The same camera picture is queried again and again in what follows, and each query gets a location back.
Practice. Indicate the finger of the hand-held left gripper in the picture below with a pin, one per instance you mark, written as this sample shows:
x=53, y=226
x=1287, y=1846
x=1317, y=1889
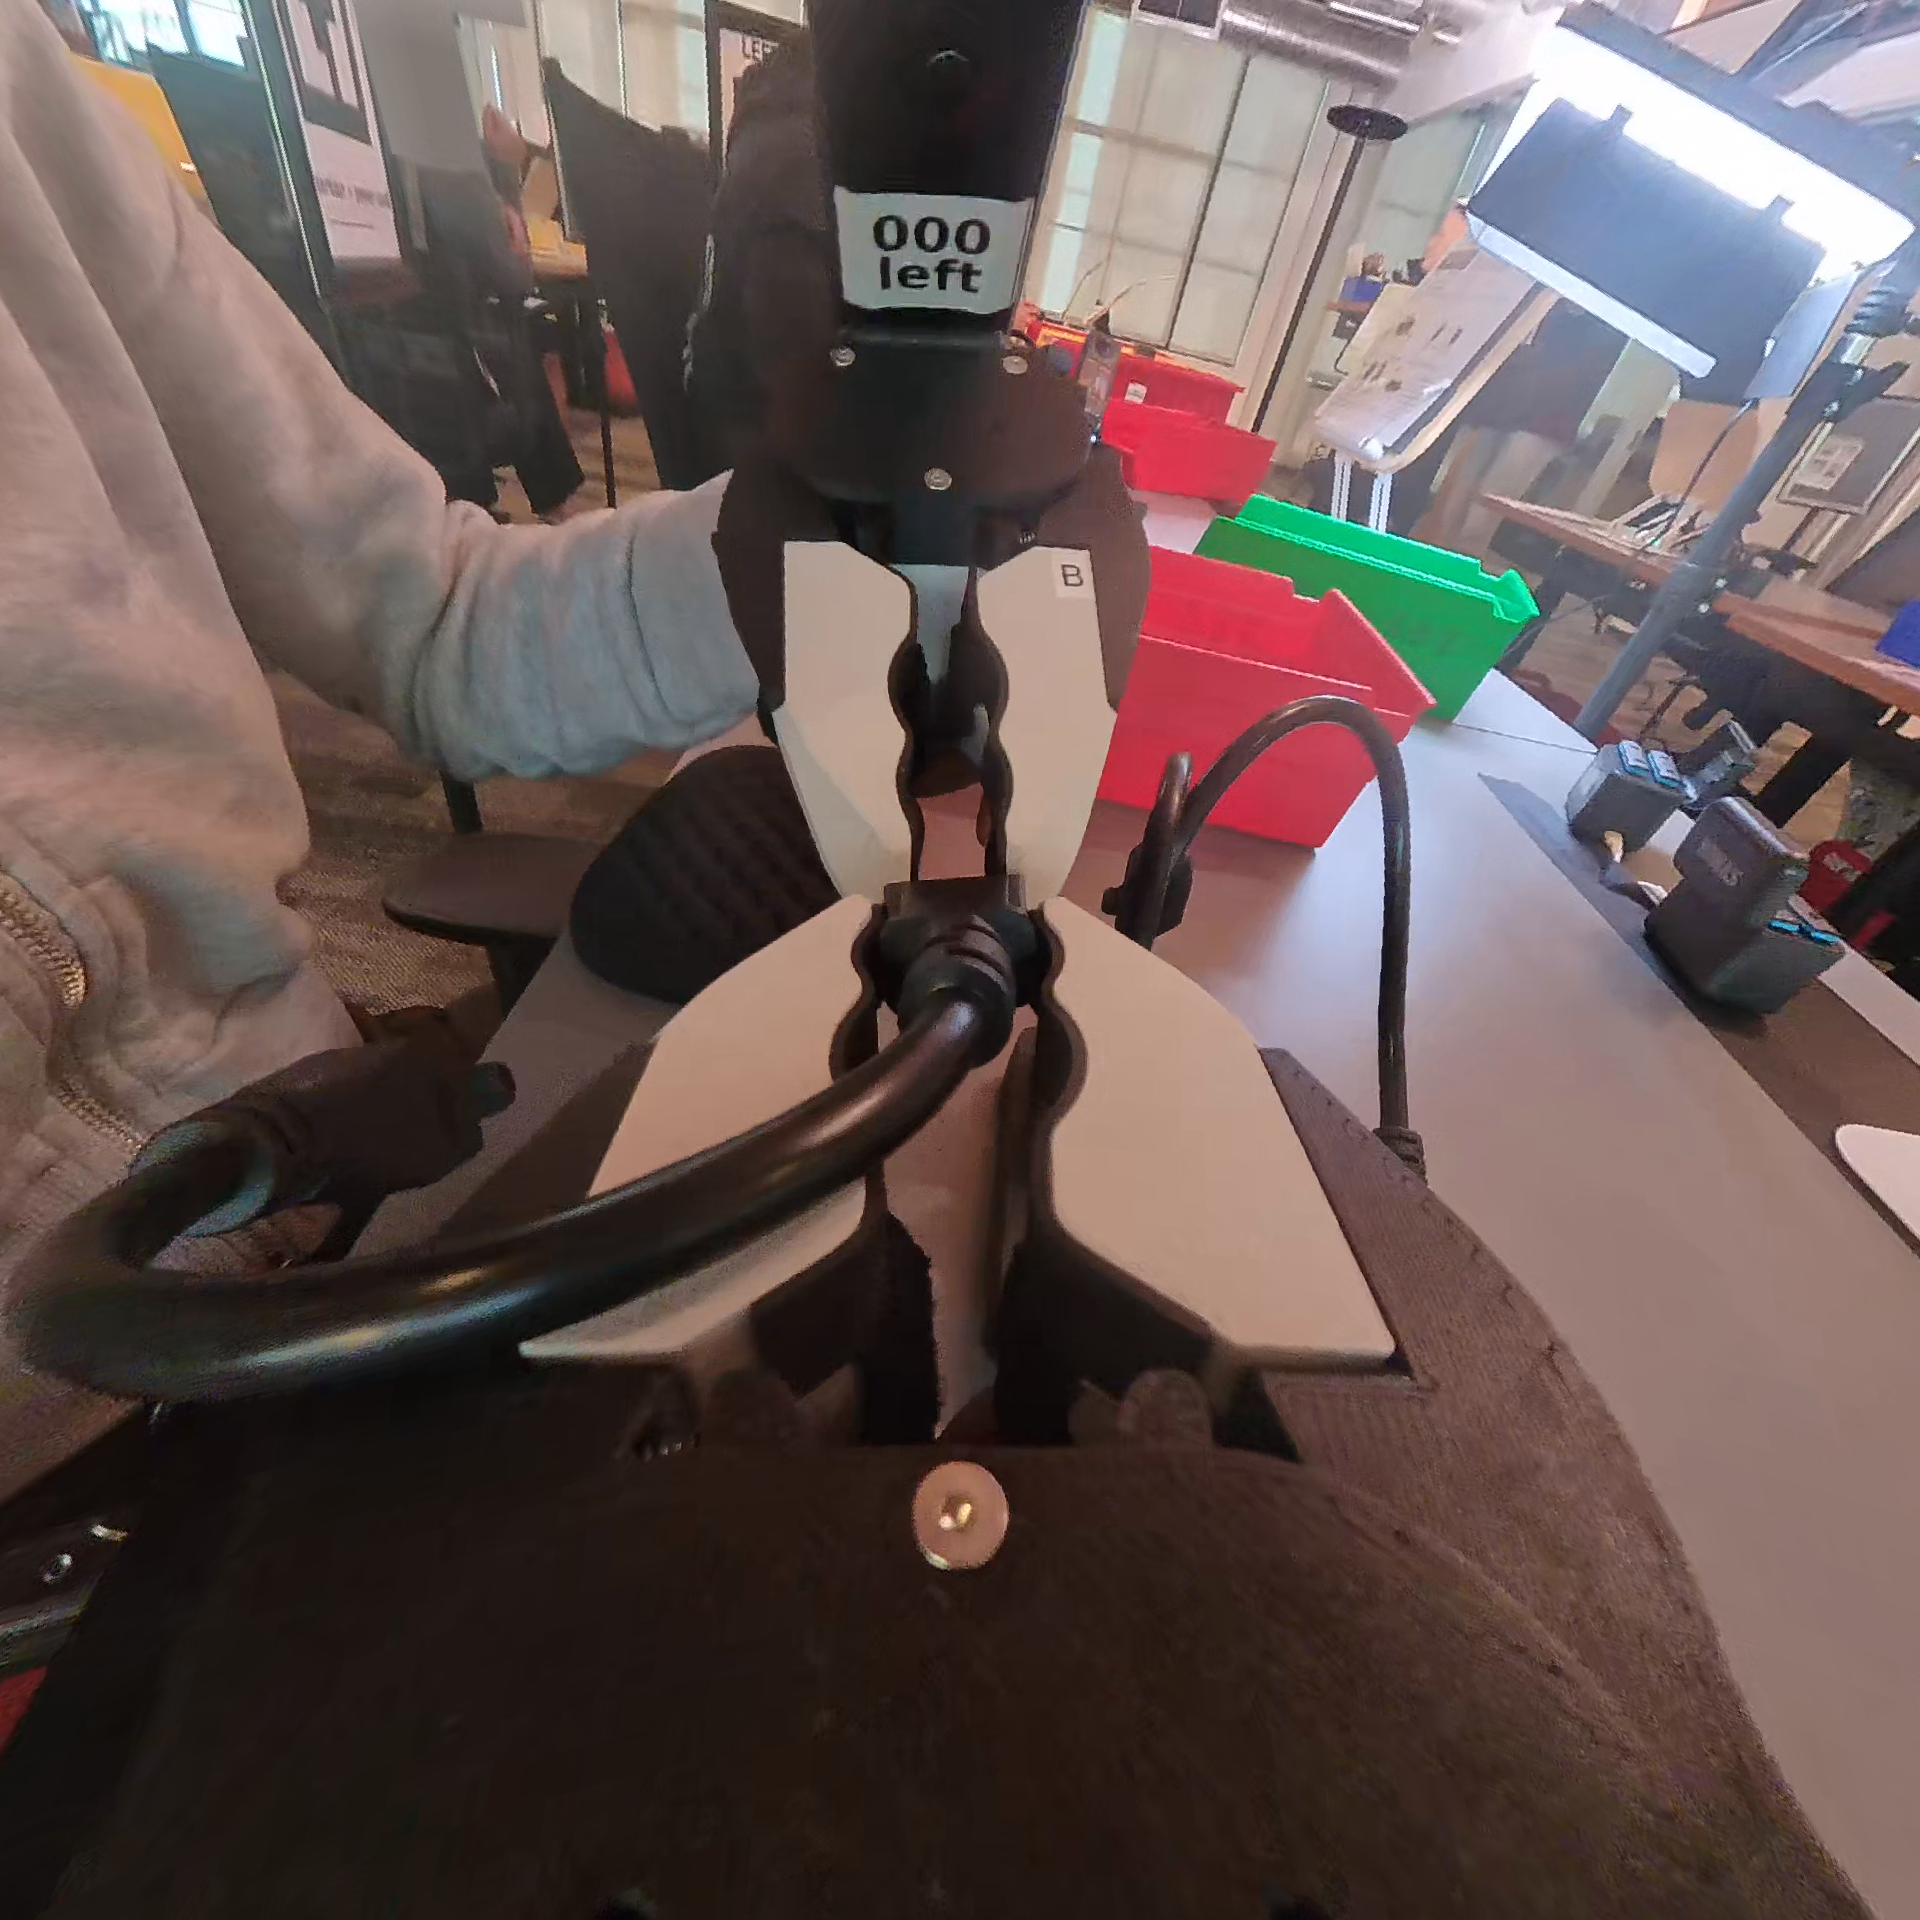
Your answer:
x=1060, y=706
x=843, y=692

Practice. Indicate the wooden table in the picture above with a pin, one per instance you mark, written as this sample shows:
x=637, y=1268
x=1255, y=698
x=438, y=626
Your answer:
x=1814, y=622

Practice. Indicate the black chair armrest support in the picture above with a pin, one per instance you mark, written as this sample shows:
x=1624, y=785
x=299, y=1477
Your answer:
x=467, y=899

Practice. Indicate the grey light stand pole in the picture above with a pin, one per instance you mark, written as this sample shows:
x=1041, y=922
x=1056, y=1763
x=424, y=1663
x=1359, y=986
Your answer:
x=1710, y=555

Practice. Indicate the white poster stand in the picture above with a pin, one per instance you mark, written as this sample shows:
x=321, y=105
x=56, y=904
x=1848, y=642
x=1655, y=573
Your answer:
x=339, y=119

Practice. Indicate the studio softbox light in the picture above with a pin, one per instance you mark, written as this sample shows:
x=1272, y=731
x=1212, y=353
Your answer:
x=1636, y=226

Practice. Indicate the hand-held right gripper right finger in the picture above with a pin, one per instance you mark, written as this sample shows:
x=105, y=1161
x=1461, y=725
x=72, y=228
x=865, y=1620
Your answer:
x=1201, y=1169

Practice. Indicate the small red plastic bin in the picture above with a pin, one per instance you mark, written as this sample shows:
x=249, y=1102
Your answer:
x=1201, y=448
x=1169, y=371

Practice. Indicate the person in grey hoodie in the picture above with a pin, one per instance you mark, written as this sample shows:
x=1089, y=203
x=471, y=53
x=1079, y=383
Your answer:
x=152, y=525

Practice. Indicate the white flat object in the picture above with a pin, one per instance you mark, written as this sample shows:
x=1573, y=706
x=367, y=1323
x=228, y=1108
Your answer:
x=1888, y=1182

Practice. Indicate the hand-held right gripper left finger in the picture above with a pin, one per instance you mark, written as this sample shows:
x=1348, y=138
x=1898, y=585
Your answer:
x=719, y=1079

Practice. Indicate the person's left forearm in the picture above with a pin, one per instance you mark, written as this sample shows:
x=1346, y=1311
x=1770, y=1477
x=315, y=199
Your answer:
x=569, y=630

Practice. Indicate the black chair armrest pad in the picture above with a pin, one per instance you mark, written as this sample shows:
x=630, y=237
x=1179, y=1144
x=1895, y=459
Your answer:
x=678, y=868

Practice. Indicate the green plastic bin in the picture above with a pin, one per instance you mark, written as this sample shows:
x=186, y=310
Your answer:
x=1395, y=579

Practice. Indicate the black floor lamp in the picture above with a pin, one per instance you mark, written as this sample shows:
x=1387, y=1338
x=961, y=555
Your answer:
x=1324, y=266

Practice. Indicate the white easel board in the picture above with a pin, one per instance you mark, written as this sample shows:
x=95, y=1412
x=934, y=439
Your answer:
x=1426, y=377

